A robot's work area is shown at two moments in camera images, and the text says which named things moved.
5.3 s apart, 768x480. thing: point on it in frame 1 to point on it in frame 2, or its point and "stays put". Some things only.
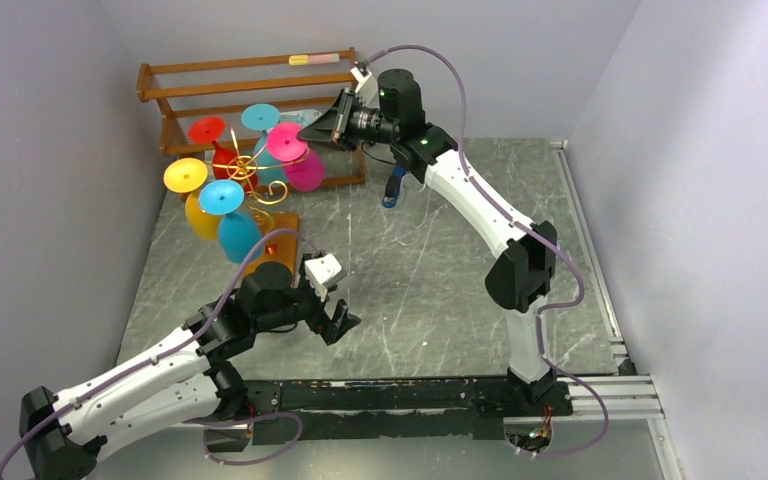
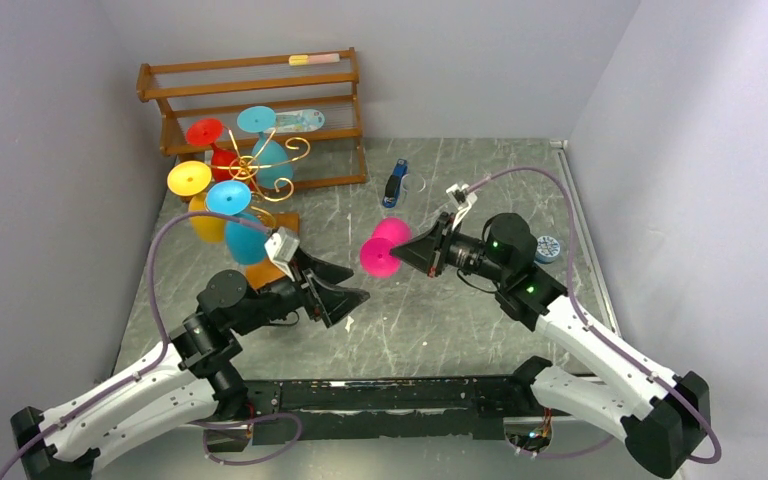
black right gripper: [341, 123] to [441, 244]
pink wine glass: [303, 168] to [375, 257]
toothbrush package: [305, 117] stays put
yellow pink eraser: [312, 59] stays put
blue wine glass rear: [269, 172] stays put
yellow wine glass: [186, 176] stays put
